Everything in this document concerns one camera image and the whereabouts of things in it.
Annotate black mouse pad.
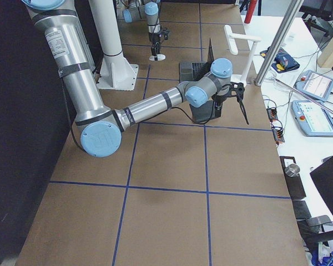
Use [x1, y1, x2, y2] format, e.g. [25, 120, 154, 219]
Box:
[189, 100, 219, 123]

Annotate white desk lamp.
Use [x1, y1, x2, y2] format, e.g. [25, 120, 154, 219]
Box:
[223, 24, 262, 88]

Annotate aluminium frame post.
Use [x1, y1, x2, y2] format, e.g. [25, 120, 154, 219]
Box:
[254, 0, 304, 86]

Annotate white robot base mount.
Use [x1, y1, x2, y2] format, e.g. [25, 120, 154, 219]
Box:
[89, 0, 139, 91]

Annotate red cylinder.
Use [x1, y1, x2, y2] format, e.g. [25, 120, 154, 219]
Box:
[244, 0, 258, 24]

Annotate grey laptop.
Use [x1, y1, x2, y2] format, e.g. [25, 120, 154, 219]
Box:
[179, 38, 214, 82]

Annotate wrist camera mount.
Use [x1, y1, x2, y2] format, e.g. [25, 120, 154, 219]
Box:
[229, 82, 245, 103]
[158, 27, 170, 43]

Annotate metal cylinder on box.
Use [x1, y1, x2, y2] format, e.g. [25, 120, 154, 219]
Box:
[284, 163, 300, 177]

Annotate usb hub with cables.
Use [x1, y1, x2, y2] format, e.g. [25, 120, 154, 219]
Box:
[266, 107, 278, 122]

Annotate black braided cable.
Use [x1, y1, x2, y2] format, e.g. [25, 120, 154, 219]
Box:
[169, 83, 250, 126]

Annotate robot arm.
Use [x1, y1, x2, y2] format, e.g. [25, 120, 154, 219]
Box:
[25, 1, 233, 157]
[122, 1, 165, 61]

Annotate white computer mouse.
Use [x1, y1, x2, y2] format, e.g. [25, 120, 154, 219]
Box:
[149, 54, 166, 62]

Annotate blue printed pouch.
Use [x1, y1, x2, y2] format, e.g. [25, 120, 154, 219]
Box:
[271, 48, 300, 73]

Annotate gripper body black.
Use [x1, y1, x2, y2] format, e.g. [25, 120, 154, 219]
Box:
[213, 90, 229, 105]
[149, 33, 163, 46]

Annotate teach pendant far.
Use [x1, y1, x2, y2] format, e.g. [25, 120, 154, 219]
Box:
[295, 70, 333, 102]

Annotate teach pendant near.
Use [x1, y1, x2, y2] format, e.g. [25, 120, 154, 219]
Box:
[291, 100, 333, 137]

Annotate teach pendant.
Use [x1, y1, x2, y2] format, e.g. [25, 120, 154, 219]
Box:
[295, 70, 333, 102]
[291, 100, 333, 137]

